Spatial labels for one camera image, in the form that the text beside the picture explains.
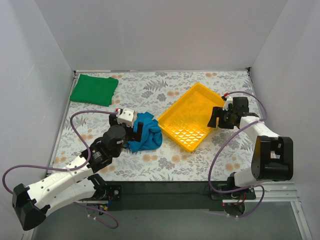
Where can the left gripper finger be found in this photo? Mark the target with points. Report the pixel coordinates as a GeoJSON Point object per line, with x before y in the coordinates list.
{"type": "Point", "coordinates": [135, 137]}
{"type": "Point", "coordinates": [139, 128]}

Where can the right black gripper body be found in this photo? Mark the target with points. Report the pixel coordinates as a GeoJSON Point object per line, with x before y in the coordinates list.
{"type": "Point", "coordinates": [222, 117]}

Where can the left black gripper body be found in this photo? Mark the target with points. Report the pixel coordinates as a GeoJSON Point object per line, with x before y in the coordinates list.
{"type": "Point", "coordinates": [127, 129]}

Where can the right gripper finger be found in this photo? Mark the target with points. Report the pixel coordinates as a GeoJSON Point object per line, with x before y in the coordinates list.
{"type": "Point", "coordinates": [213, 122]}
{"type": "Point", "coordinates": [218, 112]}

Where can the blue t shirt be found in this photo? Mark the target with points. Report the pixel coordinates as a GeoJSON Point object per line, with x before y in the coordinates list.
{"type": "Point", "coordinates": [151, 137]}

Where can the yellow plastic tray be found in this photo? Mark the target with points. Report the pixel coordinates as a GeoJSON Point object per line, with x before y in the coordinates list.
{"type": "Point", "coordinates": [185, 122]}

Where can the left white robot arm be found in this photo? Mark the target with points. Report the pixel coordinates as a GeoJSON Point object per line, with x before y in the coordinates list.
{"type": "Point", "coordinates": [79, 179]}

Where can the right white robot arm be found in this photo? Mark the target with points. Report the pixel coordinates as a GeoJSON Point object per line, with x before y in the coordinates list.
{"type": "Point", "coordinates": [273, 155]}

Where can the folded green t shirt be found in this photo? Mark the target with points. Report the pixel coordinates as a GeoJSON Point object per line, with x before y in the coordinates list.
{"type": "Point", "coordinates": [94, 90]}

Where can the floral table mat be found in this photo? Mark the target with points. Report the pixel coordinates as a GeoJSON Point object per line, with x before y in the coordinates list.
{"type": "Point", "coordinates": [219, 155]}

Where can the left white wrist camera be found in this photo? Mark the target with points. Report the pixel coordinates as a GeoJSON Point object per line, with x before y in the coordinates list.
{"type": "Point", "coordinates": [125, 116]}

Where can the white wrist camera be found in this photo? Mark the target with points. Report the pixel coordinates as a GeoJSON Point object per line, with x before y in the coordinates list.
{"type": "Point", "coordinates": [228, 102]}
{"type": "Point", "coordinates": [125, 116]}

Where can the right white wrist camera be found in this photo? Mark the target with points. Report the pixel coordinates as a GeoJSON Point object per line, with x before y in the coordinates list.
{"type": "Point", "coordinates": [228, 102]}

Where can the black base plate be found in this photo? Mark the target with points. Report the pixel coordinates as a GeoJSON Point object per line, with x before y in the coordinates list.
{"type": "Point", "coordinates": [165, 195]}

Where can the aluminium frame rail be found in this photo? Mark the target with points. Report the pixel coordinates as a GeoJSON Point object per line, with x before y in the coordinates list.
{"type": "Point", "coordinates": [280, 192]}

